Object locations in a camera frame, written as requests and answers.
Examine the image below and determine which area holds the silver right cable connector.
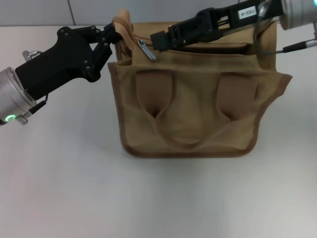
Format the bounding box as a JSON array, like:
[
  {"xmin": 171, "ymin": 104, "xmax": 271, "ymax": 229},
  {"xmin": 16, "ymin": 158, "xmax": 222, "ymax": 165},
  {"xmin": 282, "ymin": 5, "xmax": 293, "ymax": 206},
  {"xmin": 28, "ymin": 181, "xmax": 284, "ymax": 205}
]
[{"xmin": 283, "ymin": 39, "xmax": 317, "ymax": 54}]

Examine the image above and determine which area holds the thin gripper cable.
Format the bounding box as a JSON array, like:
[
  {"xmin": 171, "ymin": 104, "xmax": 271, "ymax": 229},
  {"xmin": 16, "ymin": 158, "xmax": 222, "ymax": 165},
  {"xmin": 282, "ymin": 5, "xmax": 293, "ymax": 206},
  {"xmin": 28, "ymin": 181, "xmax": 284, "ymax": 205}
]
[
  {"xmin": 16, "ymin": 95, "xmax": 50, "ymax": 126},
  {"xmin": 254, "ymin": 6, "xmax": 286, "ymax": 55}
]

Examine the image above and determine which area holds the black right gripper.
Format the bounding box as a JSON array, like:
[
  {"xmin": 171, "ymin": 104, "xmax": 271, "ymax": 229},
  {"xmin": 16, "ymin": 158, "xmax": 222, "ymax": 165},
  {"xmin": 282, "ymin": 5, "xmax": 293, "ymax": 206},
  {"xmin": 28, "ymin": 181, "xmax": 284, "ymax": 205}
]
[{"xmin": 168, "ymin": 0, "xmax": 283, "ymax": 35}]

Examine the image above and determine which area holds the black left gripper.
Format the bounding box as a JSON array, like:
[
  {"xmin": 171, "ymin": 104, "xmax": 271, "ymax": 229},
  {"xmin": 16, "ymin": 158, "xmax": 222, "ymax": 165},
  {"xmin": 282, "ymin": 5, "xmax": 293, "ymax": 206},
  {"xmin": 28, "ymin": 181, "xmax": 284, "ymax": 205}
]
[{"xmin": 14, "ymin": 23, "xmax": 125, "ymax": 99}]

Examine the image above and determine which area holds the khaki canvas food bag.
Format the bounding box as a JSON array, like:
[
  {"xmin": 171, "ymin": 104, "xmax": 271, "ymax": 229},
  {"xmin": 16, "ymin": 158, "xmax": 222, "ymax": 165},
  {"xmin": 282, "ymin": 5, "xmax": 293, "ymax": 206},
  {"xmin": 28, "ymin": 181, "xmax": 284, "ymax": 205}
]
[{"xmin": 107, "ymin": 7, "xmax": 293, "ymax": 158}]

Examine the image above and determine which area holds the silver left cable connector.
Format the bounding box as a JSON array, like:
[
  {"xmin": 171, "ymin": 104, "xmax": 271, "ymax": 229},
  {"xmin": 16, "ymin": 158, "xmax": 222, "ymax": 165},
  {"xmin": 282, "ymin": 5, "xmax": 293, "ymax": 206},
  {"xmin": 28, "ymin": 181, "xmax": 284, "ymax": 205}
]
[{"xmin": 23, "ymin": 49, "xmax": 46, "ymax": 62}]

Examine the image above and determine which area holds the silver metal zipper pull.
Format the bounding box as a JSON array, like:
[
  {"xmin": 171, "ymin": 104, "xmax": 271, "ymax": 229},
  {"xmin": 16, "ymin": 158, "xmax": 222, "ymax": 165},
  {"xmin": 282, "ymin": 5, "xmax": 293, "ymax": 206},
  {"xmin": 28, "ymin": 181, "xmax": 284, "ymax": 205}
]
[{"xmin": 137, "ymin": 39, "xmax": 158, "ymax": 61}]

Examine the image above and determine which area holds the silver cable connector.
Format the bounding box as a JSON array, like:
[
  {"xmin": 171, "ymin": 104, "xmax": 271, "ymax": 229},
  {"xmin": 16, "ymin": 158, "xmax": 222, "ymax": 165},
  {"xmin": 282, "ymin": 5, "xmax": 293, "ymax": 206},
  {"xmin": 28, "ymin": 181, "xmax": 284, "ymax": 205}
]
[
  {"xmin": 283, "ymin": 39, "xmax": 317, "ymax": 54},
  {"xmin": 23, "ymin": 49, "xmax": 46, "ymax": 62}
]

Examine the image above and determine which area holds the thin left gripper cable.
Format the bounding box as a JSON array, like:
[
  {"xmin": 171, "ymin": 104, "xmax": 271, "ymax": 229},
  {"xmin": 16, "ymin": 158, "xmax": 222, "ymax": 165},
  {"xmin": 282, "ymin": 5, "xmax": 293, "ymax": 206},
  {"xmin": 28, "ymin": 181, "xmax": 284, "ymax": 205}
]
[{"xmin": 16, "ymin": 95, "xmax": 50, "ymax": 126}]

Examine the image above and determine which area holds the thin right gripper cable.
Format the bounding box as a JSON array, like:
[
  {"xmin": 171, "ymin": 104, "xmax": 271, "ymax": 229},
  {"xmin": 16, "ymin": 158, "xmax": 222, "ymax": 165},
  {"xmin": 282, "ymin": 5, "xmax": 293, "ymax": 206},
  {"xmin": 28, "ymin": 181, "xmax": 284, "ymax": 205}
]
[{"xmin": 254, "ymin": 6, "xmax": 286, "ymax": 55}]

